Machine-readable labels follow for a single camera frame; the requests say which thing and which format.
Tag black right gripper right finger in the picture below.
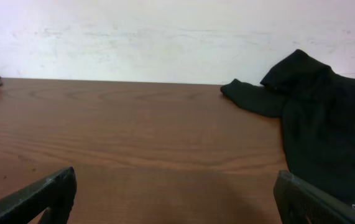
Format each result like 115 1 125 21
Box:
274 170 355 224

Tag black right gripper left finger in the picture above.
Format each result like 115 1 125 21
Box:
0 167 77 224

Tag black leggings with red waistband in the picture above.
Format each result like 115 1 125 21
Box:
220 50 355 207

